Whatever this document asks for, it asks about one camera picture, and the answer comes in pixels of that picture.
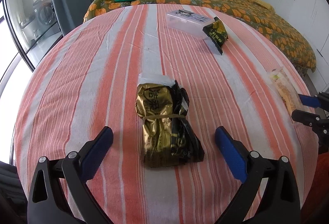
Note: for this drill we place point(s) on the orange floral green quilt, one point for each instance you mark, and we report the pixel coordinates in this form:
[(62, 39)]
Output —
[(258, 14)]

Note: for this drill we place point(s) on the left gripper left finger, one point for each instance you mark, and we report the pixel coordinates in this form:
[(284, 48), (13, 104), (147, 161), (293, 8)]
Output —
[(47, 202)]

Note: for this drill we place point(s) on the washing machine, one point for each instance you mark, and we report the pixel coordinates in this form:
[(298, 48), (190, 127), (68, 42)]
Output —
[(45, 17)]

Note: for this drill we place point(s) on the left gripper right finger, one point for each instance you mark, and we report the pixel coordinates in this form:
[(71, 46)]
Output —
[(280, 201)]

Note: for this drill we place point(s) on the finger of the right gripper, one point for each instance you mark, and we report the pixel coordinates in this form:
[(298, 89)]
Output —
[(318, 125), (321, 100)]

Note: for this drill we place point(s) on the striped pink white tablecloth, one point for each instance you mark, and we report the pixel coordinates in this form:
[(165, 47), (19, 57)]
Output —
[(89, 79)]

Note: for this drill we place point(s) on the clear cracker sleeve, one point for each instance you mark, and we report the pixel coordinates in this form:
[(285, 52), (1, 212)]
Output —
[(286, 90)]

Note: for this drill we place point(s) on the clear plastic box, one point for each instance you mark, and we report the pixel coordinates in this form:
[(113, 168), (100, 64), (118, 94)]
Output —
[(189, 22)]

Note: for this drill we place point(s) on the gold black bag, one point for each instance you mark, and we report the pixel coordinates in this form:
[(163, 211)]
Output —
[(168, 137)]

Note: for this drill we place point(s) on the black framed glass door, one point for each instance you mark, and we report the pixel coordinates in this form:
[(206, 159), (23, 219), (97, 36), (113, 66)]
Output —
[(21, 20)]

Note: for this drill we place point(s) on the dark green yellow snack packet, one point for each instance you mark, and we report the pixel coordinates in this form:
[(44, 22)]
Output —
[(217, 33)]

